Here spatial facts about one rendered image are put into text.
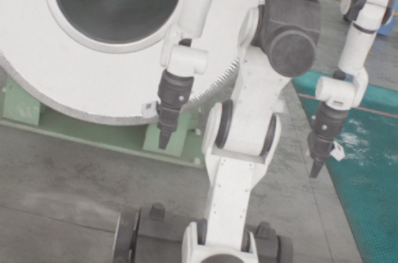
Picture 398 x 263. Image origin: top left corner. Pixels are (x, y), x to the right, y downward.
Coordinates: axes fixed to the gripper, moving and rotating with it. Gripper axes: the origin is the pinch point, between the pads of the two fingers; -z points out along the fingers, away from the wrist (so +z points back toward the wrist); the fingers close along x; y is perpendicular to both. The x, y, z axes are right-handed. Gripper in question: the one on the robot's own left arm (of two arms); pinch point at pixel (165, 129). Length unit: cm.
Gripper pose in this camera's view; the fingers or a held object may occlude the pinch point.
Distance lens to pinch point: 194.1
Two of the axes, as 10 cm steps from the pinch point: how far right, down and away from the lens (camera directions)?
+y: -9.7, -2.0, -1.0
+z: 2.2, -8.2, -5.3
